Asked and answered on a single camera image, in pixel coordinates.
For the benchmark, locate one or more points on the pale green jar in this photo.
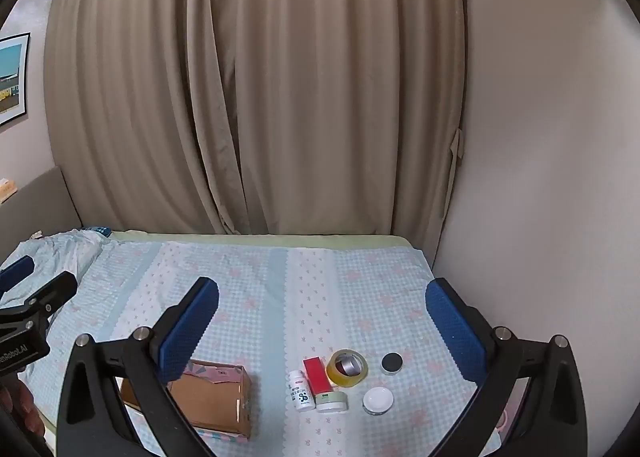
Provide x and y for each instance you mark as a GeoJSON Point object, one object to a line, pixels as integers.
{"type": "Point", "coordinates": [331, 402]}

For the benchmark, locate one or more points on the beige curtain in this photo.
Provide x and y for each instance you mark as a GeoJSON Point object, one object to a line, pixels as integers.
{"type": "Point", "coordinates": [275, 87]}

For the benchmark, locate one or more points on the small blue cloth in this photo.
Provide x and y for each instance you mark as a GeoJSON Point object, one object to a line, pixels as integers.
{"type": "Point", "coordinates": [102, 229]}

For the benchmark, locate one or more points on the red rectangular box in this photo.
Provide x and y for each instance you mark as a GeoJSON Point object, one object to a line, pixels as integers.
{"type": "Point", "coordinates": [317, 374]}

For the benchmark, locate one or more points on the black lid jar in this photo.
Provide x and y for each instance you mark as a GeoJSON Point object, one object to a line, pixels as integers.
{"type": "Point", "coordinates": [391, 363]}

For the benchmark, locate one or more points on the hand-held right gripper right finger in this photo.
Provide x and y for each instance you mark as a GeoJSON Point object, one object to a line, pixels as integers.
{"type": "Point", "coordinates": [452, 319]}

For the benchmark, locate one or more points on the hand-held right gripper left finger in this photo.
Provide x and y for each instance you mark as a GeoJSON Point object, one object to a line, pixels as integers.
{"type": "Point", "coordinates": [187, 332]}

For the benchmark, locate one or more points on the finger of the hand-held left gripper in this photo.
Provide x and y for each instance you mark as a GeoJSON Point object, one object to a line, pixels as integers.
{"type": "Point", "coordinates": [52, 291]}
{"type": "Point", "coordinates": [17, 271]}

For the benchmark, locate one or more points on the grey headboard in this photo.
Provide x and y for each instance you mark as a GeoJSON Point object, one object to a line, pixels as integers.
{"type": "Point", "coordinates": [42, 202]}

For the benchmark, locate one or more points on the pink floral cloth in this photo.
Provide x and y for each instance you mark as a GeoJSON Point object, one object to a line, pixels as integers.
{"type": "Point", "coordinates": [505, 419]}

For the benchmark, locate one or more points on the small yellow box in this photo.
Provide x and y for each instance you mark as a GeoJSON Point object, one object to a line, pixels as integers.
{"type": "Point", "coordinates": [6, 189]}

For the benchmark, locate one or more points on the person's left hand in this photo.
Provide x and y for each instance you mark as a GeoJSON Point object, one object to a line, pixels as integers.
{"type": "Point", "coordinates": [17, 404]}

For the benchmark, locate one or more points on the wall poster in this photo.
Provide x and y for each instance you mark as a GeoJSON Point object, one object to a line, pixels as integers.
{"type": "Point", "coordinates": [12, 79]}

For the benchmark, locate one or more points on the white lid jar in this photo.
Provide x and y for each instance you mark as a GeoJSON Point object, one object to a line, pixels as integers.
{"type": "Point", "coordinates": [377, 399]}

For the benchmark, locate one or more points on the pale green mattress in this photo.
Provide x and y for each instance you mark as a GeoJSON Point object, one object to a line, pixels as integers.
{"type": "Point", "coordinates": [250, 239]}

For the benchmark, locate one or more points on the blue checked printed blanket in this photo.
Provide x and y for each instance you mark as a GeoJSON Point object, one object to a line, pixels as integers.
{"type": "Point", "coordinates": [310, 287]}

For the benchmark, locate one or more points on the cardboard box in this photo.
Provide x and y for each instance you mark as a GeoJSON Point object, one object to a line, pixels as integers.
{"type": "Point", "coordinates": [210, 399]}

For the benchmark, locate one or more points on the white crumpled quilt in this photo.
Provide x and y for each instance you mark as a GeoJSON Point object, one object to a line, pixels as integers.
{"type": "Point", "coordinates": [65, 249]}

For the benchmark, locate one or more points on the white pill bottle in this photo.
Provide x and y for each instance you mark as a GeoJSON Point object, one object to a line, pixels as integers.
{"type": "Point", "coordinates": [301, 392]}

